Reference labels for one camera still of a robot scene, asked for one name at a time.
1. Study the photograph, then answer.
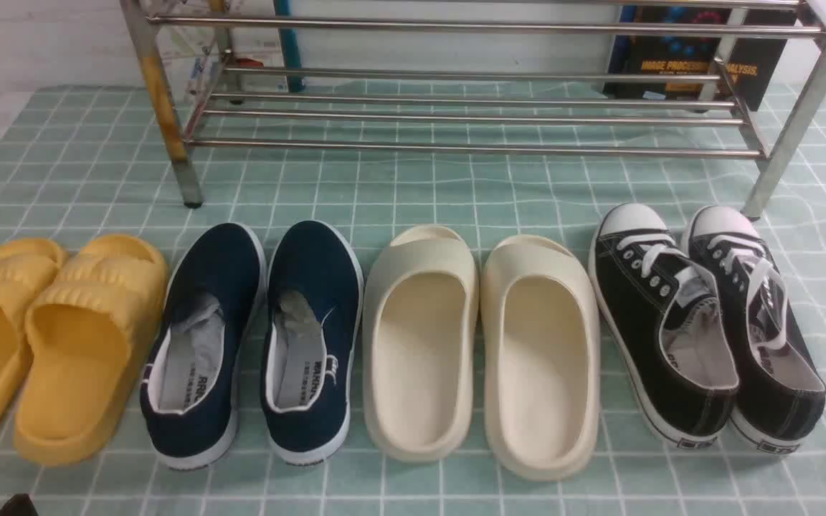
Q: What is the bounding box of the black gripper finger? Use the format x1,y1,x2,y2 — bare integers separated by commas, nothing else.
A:
0,494,39,516

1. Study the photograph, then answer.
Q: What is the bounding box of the navy slip-on shoe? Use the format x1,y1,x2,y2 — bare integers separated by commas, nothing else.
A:
260,220,364,467
140,222,267,471

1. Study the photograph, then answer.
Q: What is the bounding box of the metal shoe rack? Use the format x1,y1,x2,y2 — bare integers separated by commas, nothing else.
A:
120,1,826,220

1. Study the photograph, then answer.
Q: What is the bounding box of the right yellow slipper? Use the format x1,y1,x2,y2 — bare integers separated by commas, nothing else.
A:
14,233,169,467

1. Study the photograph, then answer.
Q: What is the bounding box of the green checkered cloth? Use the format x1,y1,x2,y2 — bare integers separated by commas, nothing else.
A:
0,86,826,515

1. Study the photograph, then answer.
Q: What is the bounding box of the left cream slipper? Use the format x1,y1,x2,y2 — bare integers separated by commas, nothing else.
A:
361,224,479,463

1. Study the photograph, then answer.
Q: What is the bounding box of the cream slipper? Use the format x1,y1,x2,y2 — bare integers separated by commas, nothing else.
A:
361,224,479,463
480,234,601,482

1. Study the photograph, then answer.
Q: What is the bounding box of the printed paper package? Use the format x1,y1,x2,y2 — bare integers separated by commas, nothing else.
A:
156,26,285,105

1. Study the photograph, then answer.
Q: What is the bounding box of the teal vertical pole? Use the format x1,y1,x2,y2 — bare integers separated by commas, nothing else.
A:
272,0,305,92

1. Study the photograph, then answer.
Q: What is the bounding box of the right cream slipper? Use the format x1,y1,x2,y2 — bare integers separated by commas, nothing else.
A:
480,234,601,482

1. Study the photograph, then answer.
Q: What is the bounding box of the left black canvas sneaker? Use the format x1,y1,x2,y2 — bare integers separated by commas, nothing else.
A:
588,203,739,449

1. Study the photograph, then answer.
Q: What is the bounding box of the black canvas sneaker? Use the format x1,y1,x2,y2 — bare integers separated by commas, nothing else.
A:
588,203,739,449
681,206,826,455

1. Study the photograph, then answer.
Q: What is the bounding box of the dark image processing book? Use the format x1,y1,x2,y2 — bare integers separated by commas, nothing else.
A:
602,6,786,110

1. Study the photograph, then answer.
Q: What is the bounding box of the right black canvas sneaker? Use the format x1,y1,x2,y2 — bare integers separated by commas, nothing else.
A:
681,206,826,455

